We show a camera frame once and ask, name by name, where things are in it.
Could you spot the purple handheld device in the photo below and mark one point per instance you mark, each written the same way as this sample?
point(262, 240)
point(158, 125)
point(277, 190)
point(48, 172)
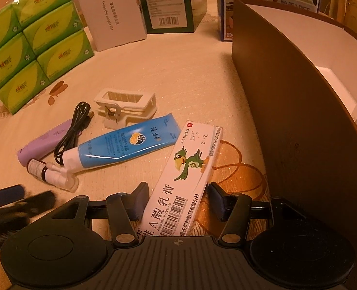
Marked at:
point(45, 142)

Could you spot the small spray bottle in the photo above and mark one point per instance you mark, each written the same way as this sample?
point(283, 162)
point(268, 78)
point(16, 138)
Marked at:
point(39, 170)

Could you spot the dark green product box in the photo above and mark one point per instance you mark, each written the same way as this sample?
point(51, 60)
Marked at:
point(169, 3)

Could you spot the brown shoe box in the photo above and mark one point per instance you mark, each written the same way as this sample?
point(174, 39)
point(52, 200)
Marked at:
point(287, 111)

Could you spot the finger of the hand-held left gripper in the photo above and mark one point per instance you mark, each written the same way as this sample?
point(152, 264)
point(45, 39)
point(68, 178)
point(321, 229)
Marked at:
point(36, 203)
point(6, 195)

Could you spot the blue cream tube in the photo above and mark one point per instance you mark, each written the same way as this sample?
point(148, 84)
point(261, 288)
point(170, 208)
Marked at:
point(127, 142)

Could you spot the white medicine box green bird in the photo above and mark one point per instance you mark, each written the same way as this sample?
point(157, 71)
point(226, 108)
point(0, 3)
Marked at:
point(184, 172)

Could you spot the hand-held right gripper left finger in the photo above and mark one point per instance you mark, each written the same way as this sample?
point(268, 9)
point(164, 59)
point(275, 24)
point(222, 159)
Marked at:
point(139, 201)

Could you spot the bundle of green tissue packets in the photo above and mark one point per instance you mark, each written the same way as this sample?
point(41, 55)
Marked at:
point(36, 42)

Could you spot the white plastic clip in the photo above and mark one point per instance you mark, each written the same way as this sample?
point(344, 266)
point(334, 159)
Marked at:
point(127, 113)

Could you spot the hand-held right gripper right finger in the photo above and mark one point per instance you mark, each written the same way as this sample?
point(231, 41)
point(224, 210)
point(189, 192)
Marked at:
point(217, 201)

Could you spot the white cardboard box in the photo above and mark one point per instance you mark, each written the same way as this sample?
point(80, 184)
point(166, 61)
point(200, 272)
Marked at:
point(115, 15)

